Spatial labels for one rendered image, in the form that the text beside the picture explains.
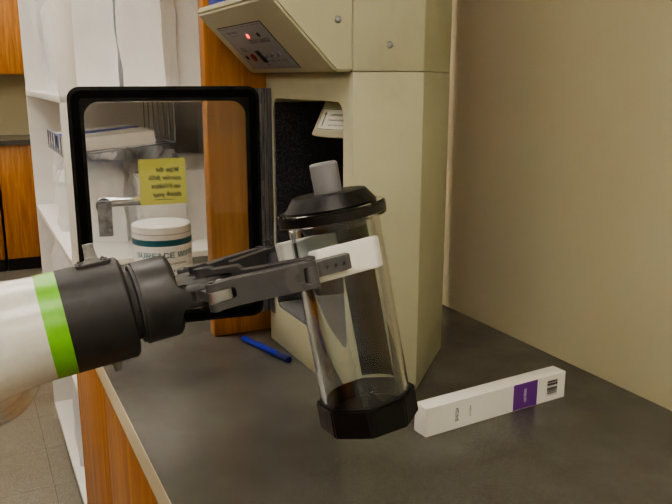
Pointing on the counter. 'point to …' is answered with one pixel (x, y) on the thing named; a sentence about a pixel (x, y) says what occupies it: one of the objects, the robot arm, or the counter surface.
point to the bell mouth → (330, 121)
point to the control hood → (293, 30)
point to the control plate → (257, 45)
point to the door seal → (164, 97)
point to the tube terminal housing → (391, 157)
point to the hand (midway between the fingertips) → (336, 252)
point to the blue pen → (267, 349)
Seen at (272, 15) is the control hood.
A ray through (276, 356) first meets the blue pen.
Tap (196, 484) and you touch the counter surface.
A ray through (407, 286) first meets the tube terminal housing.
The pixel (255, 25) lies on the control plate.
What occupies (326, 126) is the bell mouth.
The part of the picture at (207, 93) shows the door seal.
